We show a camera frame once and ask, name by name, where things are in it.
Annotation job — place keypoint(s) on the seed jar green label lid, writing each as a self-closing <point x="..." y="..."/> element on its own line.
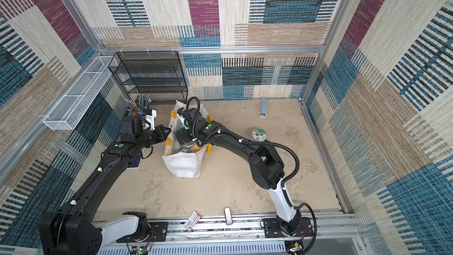
<point x="188" y="145"/>

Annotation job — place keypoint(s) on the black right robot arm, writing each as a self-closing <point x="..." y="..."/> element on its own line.
<point x="266" y="165"/>

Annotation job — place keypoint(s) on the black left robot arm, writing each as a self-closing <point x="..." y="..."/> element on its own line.
<point x="70" y="230"/>

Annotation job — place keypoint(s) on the small orange seed jar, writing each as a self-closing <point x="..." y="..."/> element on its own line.
<point x="195" y="148"/>

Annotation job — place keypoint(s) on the white wire wall basket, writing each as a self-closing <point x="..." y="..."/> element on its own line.
<point x="68" y="112"/>

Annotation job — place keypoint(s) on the seed jar red contents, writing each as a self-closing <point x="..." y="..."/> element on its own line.
<point x="259" y="135"/>

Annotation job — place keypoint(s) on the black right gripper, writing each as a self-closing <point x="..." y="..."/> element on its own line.
<point x="182" y="137"/>

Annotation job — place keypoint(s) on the black mesh shelf rack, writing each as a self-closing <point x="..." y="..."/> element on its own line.
<point x="157" y="75"/>

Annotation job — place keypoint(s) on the red white card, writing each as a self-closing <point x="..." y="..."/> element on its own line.
<point x="192" y="221"/>

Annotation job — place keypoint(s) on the dark blue notebook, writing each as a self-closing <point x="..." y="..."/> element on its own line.
<point x="135" y="163"/>

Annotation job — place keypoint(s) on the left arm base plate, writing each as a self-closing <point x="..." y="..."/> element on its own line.
<point x="155" y="232"/>

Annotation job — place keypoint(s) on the pens in cup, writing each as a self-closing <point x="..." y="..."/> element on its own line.
<point x="141" y="102"/>

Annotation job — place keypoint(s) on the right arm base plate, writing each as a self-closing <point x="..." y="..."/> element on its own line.
<point x="276" y="227"/>

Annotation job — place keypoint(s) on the red pen cup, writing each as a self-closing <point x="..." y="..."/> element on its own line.
<point x="140" y="112"/>

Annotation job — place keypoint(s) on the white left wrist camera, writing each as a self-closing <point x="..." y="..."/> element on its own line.
<point x="149" y="118"/>

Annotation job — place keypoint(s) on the white clip on rail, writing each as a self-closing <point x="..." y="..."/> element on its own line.
<point x="228" y="216"/>

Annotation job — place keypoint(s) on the grey stapler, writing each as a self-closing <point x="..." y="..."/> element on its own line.
<point x="263" y="111"/>

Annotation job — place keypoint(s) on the white canvas bag yellow handles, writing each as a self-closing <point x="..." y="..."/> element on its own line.
<point x="181" y="162"/>

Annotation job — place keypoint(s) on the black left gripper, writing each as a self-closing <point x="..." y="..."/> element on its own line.
<point x="159" y="130"/>

